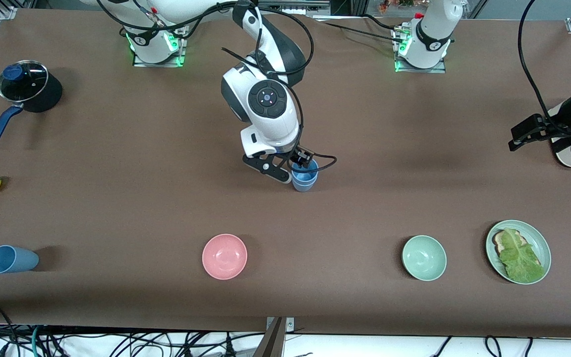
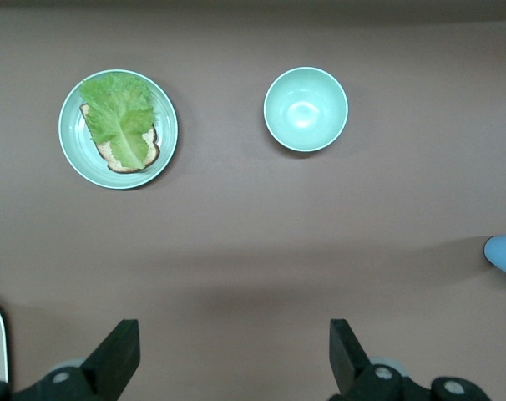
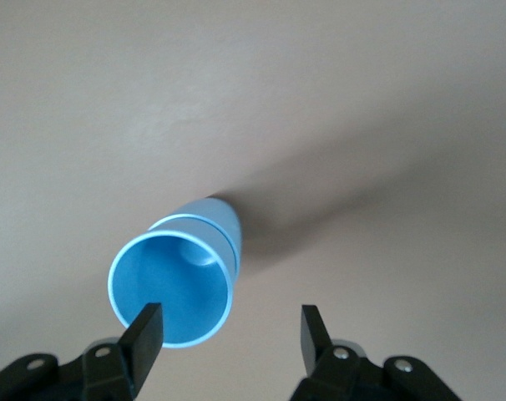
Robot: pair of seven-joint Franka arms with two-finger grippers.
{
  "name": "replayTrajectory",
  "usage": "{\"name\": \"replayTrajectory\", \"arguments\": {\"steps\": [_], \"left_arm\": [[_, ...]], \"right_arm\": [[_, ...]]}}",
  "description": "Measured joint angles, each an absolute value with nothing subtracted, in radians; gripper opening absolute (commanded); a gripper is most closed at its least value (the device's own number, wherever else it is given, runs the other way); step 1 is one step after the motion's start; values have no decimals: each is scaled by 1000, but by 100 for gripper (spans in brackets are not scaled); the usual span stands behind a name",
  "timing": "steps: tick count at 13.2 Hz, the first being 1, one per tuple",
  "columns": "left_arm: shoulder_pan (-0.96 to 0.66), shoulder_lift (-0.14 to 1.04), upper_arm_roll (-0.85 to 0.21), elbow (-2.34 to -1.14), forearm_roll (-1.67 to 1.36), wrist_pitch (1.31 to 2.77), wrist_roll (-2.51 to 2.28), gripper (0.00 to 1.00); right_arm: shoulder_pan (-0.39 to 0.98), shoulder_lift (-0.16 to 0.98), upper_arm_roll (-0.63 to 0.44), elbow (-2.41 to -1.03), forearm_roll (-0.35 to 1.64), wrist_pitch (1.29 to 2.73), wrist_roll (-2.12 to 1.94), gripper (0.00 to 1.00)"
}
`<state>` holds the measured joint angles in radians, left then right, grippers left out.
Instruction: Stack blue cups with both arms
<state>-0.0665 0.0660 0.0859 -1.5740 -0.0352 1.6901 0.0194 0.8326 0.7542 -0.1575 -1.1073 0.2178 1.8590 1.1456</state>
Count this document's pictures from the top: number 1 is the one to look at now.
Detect metal base plate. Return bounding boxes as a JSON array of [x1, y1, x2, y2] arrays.
[[133, 24, 186, 68], [394, 26, 447, 74]]

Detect metal table edge bracket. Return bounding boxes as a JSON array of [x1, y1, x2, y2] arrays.
[[266, 317, 295, 333]]

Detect light green plate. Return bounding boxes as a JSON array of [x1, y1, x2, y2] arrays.
[[486, 220, 552, 285]]

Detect green lettuce leaf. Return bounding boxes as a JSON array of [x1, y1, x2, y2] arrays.
[[500, 228, 546, 282]]

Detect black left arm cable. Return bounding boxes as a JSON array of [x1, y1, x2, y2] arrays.
[[518, 0, 552, 122]]

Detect green cable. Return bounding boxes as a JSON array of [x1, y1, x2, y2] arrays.
[[30, 325, 43, 357]]

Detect glass lid with blue knob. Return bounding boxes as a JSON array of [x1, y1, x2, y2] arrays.
[[0, 60, 49, 103]]

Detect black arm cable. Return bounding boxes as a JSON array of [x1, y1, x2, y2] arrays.
[[96, 0, 339, 172], [518, 0, 552, 122]]

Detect light green bowl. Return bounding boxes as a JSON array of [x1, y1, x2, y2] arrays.
[[402, 235, 448, 282]]

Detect pink bowl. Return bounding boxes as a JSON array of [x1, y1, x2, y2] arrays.
[[202, 234, 248, 280]]

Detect black pot with blue handle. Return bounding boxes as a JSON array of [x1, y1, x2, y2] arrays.
[[0, 59, 63, 147]]

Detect bread slice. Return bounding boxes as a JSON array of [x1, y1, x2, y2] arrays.
[[495, 230, 529, 256]]

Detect grey metal box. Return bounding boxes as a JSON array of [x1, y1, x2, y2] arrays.
[[261, 0, 331, 15]]

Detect colourful plastic toys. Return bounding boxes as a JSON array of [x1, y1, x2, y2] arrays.
[[377, 0, 416, 13]]

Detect table cover sheet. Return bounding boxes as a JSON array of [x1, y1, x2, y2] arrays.
[[0, 7, 571, 341]]

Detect grey brown slanted bar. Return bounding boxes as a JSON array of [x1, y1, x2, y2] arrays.
[[252, 317, 286, 357]]

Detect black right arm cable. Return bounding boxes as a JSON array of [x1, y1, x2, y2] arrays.
[[96, 0, 339, 172]]

